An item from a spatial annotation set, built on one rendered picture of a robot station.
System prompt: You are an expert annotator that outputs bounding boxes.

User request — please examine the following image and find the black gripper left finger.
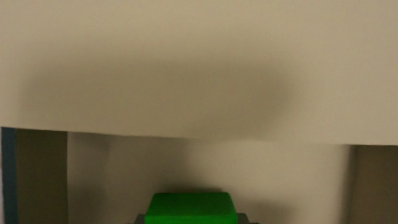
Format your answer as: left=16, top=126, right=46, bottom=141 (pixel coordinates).
left=134, top=214, right=146, bottom=224

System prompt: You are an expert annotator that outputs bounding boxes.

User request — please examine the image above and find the green block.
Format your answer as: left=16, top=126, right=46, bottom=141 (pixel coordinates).
left=144, top=192, right=238, bottom=224

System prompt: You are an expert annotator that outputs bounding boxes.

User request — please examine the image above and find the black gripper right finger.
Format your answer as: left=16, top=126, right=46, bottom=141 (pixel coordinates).
left=237, top=213, right=259, bottom=224

